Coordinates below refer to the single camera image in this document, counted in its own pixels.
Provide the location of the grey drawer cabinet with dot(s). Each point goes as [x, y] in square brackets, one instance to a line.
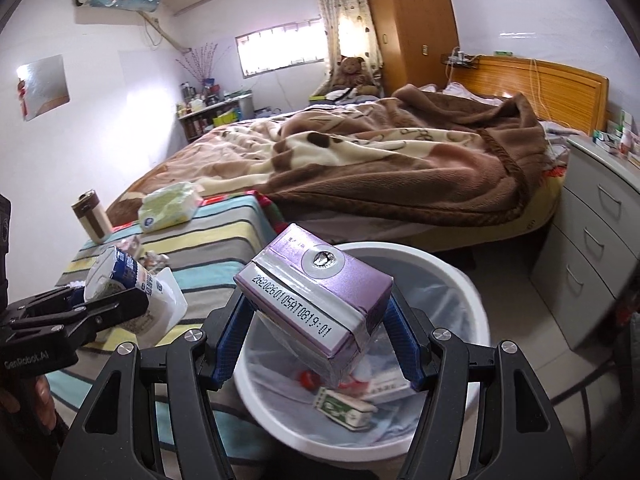
[590, 235]

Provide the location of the clear bin liner bag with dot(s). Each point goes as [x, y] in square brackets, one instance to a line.
[440, 325]

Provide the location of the printed paper carton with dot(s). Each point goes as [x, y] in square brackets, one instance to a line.
[147, 256]

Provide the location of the white blue paper cup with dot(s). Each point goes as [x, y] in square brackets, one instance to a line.
[117, 272]

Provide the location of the pink white bedding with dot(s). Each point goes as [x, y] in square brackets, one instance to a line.
[450, 91]

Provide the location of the wall rack with power strip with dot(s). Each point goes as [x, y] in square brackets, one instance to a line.
[460, 59]

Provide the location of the brown beige fleece blanket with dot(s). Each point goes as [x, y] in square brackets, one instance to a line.
[375, 160]

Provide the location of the brown teddy bear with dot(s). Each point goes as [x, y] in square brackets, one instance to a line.
[352, 75]

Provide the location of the grey metal container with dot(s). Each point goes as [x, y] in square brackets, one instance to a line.
[246, 107]

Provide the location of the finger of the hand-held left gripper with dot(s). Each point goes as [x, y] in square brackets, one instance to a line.
[45, 302]
[115, 310]

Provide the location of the white round trash bin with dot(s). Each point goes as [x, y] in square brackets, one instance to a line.
[450, 282]

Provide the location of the wooden wardrobe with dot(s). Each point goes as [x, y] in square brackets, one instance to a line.
[410, 25]

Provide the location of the purple milk carton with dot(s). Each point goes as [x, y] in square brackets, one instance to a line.
[310, 300]

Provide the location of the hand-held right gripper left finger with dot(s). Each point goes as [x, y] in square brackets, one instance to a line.
[220, 360]

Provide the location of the vase of bare branches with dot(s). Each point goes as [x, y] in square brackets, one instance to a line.
[200, 65]

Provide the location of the cluttered wooden shelf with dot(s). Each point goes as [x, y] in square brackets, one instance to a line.
[210, 120]

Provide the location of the bed with yellow sheet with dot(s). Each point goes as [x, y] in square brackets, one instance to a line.
[500, 232]

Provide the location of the clear bottle red label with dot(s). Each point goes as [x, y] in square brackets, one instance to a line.
[307, 379]

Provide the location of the square wall mirror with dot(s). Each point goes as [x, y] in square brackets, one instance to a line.
[45, 85]

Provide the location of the air conditioner pipe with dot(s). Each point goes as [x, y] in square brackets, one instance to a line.
[167, 35]

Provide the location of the patterned curtain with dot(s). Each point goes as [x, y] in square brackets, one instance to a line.
[345, 15]

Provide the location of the brown white thermos cup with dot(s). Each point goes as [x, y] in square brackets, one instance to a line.
[92, 217]

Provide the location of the small green carton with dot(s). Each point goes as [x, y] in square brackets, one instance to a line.
[345, 410]

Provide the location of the row of medicine boxes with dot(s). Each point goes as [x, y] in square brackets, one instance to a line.
[620, 137]

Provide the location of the wooden headboard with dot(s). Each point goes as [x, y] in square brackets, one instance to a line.
[550, 85]

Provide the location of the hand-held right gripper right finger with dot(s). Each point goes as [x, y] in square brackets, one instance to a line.
[402, 345]

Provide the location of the red hanging ornament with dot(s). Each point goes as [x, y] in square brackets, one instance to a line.
[21, 97]

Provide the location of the person's left hand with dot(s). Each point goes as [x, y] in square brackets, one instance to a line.
[35, 402]

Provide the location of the pile of clothes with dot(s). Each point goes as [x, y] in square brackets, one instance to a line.
[340, 96]

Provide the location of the window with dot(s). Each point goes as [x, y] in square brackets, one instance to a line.
[280, 47]

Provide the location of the black metal chair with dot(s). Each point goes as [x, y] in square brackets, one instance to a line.
[631, 375]

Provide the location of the green tissue pack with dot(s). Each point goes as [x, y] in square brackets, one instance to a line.
[170, 207]

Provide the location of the white pouch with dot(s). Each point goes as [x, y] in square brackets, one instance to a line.
[165, 307]

